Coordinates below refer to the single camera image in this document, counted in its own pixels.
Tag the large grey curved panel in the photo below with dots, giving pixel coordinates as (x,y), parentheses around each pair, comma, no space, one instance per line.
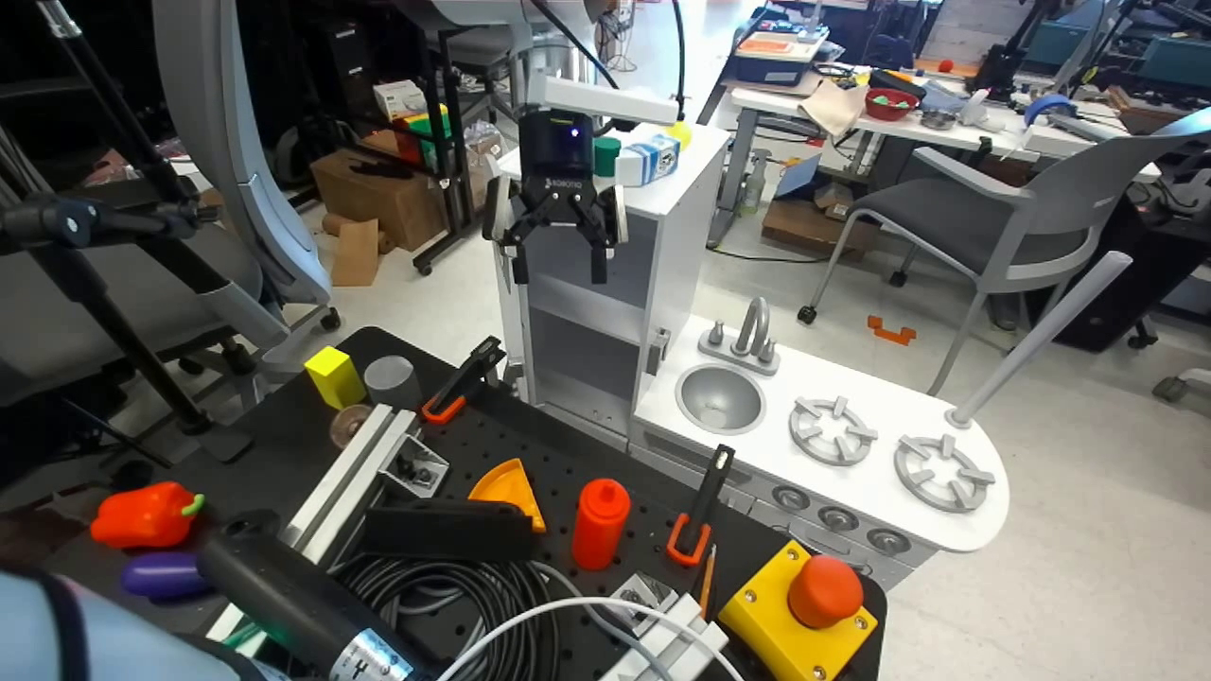
(231,139)

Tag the grey toy stove burner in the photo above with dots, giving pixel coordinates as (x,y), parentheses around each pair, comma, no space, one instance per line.
(940,469)
(832,429)

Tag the red bowl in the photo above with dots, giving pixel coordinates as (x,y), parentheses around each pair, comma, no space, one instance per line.
(893,105)

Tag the cluttered white desk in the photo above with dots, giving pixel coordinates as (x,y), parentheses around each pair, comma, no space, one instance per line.
(932,107)

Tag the yellow cube block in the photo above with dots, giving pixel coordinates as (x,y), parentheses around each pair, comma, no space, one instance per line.
(333,376)

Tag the blue white milk carton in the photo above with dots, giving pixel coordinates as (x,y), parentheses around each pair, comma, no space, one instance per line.
(648,159)

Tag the aluminium extrusion bar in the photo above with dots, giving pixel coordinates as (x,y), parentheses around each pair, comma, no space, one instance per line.
(354,482)

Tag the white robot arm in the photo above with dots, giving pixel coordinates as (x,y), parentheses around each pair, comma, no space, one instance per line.
(608,63)

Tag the yellow emergency stop button box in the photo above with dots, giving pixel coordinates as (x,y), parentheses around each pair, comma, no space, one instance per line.
(805,609)

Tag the green toy block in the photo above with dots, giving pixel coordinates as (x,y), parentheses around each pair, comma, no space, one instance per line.
(608,156)

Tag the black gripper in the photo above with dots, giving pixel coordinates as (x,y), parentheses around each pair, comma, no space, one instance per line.
(559,173)

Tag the grey toy faucet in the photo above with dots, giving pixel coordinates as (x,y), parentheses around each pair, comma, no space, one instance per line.
(749,335)

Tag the grey office chair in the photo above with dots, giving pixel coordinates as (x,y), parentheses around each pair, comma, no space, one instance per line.
(996,213)

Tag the orange plastic bracket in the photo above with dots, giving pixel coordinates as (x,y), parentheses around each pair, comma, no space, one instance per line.
(890,329)

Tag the small brown cardboard box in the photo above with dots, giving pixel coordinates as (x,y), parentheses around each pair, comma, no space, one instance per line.
(351,250)

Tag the white toy kitchen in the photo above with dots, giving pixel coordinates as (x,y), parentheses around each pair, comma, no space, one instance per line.
(706,378)

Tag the red toy pepper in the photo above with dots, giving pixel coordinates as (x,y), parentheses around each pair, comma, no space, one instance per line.
(146,514)

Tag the brown round disc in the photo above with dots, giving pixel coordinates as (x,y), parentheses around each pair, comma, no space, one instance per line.
(351,424)

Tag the large brown cardboard box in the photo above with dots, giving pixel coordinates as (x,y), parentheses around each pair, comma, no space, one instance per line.
(380,192)

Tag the orange black bar clamp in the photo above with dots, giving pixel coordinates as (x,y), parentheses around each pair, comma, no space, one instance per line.
(458,378)
(696,509)

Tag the black cylindrical device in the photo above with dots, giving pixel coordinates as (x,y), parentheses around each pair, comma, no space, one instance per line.
(304,605)

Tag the black tripod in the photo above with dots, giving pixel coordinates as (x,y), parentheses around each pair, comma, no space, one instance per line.
(89,250)

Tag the orange pencil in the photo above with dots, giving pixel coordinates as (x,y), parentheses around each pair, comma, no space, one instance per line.
(708,579)

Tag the grey cylinder block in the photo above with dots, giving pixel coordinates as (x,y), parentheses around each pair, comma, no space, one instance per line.
(391,376)

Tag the black perforated board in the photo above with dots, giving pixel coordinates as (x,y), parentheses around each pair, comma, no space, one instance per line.
(552,455)

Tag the grey toy sink bowl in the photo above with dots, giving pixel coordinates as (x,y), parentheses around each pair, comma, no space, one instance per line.
(721,397)

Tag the yellow toy ball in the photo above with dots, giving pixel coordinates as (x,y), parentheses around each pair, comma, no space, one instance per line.
(682,132)

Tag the orange wedge block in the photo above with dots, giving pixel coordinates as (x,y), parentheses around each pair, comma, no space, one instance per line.
(508,494)

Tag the purple toy eggplant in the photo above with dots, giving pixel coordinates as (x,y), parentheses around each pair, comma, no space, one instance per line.
(163,576)

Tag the orange cylinder block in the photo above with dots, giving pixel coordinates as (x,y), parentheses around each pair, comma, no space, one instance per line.
(602,522)

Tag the black foam roll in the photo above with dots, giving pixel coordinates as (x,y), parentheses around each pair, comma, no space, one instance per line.
(457,531)

